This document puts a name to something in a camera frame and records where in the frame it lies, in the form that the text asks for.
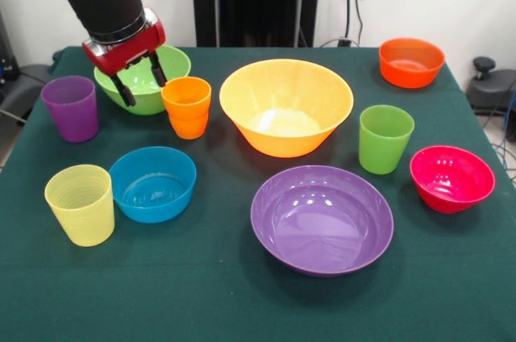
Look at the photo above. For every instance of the black electronic device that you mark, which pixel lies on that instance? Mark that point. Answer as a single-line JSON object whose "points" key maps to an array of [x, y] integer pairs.
{"points": [[6, 55]]}

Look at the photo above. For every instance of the purple bowl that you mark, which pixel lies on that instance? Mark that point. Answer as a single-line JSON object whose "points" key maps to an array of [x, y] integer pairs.
{"points": [[322, 225]]}

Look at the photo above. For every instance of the yellow cup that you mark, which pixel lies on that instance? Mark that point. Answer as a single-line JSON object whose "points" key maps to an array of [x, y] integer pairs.
{"points": [[80, 213]]}

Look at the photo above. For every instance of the pink bowl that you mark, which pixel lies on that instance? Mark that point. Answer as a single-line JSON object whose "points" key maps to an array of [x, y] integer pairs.
{"points": [[451, 184]]}

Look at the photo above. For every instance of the red-orange bowl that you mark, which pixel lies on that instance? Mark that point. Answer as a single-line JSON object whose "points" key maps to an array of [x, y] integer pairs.
{"points": [[411, 73]]}

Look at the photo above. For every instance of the purple cup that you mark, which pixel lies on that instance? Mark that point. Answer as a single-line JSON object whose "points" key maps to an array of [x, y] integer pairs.
{"points": [[74, 116]]}

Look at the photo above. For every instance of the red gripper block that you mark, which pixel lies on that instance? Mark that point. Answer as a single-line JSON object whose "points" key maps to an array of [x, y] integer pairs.
{"points": [[129, 51]]}

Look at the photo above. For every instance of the blue bowl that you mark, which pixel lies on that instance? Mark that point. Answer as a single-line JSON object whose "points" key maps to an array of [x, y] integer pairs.
{"points": [[151, 193]]}

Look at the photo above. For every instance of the green cup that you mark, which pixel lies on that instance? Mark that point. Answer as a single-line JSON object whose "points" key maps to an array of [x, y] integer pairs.
{"points": [[383, 148]]}

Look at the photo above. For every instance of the orange cup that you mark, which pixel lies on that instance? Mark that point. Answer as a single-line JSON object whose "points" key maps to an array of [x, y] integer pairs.
{"points": [[187, 116]]}

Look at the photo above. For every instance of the dark green tablecloth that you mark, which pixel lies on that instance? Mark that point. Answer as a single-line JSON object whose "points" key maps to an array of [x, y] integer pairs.
{"points": [[258, 297]]}

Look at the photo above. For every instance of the large yellow-orange bowl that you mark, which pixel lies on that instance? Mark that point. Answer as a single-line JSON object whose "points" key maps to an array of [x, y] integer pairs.
{"points": [[286, 128]]}

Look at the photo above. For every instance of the green bowl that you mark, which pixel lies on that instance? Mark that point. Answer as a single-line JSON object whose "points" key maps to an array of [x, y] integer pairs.
{"points": [[177, 61]]}

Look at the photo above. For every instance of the dark grey stand base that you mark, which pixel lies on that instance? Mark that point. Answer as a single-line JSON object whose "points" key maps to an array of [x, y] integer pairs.
{"points": [[492, 92], [24, 88]]}

